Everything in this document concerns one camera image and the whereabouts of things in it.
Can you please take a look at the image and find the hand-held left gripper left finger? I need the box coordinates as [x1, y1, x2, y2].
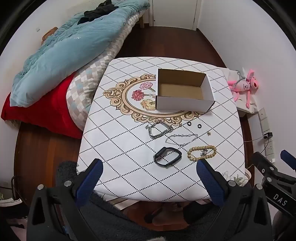
[26, 159, 104, 241]

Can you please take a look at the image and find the grey wall socket panel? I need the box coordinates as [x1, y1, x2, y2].
[258, 108, 270, 131]

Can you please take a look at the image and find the white wall socket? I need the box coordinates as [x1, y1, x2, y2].
[265, 139, 275, 161]

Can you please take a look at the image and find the wooden bead bracelet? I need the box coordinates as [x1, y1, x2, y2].
[187, 145, 217, 162]

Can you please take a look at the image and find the white diamond pattern tablecloth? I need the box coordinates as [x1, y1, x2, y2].
[78, 56, 246, 202]

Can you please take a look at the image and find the grey wire hanger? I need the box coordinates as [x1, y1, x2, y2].
[232, 70, 247, 87]

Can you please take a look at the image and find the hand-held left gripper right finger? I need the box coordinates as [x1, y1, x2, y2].
[196, 159, 273, 241]

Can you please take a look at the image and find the cardboard box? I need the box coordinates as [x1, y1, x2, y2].
[155, 68, 216, 114]

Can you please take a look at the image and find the red blanket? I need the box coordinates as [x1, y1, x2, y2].
[1, 75, 82, 139]

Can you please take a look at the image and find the white door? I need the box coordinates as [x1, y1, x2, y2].
[149, 0, 200, 30]

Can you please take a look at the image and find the pink plush toy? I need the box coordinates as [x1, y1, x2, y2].
[227, 69, 259, 109]

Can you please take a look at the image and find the black clothes pile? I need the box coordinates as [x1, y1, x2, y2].
[77, 0, 119, 25]

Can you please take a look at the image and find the thin silver chain necklace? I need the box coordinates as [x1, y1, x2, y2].
[165, 133, 199, 146]

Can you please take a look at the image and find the brown plush toy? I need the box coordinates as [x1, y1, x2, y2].
[41, 27, 58, 45]

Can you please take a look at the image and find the chunky silver chain bracelet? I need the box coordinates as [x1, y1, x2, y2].
[145, 120, 174, 140]

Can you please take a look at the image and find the light blue quilt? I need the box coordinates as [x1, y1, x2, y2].
[10, 0, 151, 107]

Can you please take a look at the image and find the black smart band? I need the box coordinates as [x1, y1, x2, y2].
[154, 147, 182, 167]

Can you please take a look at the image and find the checkered beige bed sheet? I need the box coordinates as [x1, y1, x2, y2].
[66, 10, 141, 130]

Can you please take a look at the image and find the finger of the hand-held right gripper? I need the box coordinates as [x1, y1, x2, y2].
[280, 150, 296, 173]
[250, 152, 281, 183]

